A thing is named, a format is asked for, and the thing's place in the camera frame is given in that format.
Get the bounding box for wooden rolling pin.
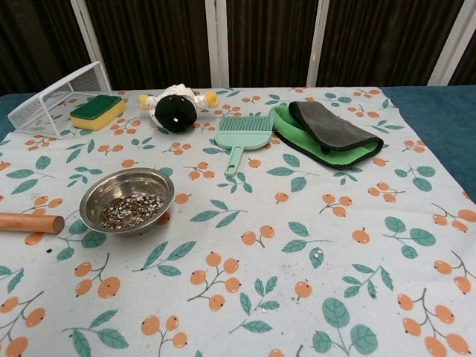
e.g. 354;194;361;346
0;212;65;235

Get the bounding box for mint green hand brush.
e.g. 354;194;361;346
214;115;275;178

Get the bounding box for stainless steel bowl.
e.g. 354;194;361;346
79;167;176;238

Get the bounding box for floral orange leaf tablecloth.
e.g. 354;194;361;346
0;87;476;357

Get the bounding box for black white plush toy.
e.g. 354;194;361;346
138;84;219;134

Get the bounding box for green grey folded cloth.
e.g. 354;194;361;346
268;100;385;171

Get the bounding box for crushed shell bits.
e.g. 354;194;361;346
100;194;164;228

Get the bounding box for yellow green sponge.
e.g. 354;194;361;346
69;94;126;132

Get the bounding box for dark brown curtain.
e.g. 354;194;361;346
0;0;476;97

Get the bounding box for white frame post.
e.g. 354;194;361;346
205;0;230;89
427;0;476;87
306;0;329;89
70;0;113;92

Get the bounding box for white wire mesh basket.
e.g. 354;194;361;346
7;61;113;141

